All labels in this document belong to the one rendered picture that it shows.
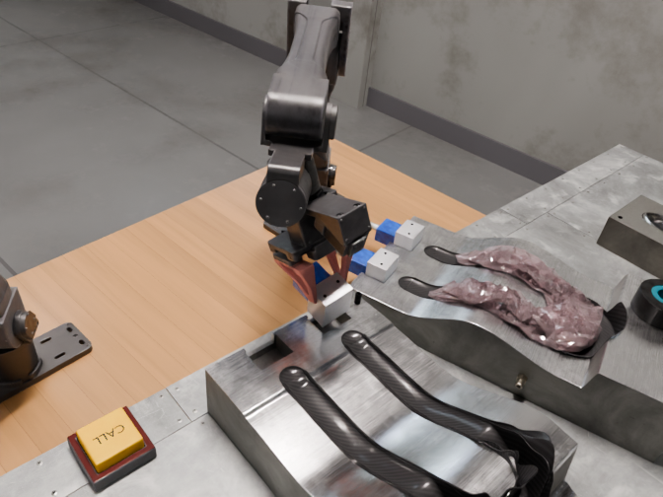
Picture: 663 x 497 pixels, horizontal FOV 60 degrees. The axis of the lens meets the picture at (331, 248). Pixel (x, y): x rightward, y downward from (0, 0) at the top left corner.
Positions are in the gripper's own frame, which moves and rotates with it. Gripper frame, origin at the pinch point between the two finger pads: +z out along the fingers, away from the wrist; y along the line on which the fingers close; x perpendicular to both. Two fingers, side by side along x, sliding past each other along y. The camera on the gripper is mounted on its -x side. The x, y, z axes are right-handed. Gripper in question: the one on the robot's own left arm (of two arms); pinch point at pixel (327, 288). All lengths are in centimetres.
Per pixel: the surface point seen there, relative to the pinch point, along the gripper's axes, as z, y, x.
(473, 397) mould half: 12.8, 5.0, -19.6
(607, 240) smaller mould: 25, 65, -3
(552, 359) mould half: 18.3, 21.8, -19.4
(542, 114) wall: 56, 210, 111
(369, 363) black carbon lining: 9.5, -0.8, -7.0
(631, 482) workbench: 30.6, 18.4, -32.8
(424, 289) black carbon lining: 12.4, 19.5, 2.5
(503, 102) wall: 49, 207, 132
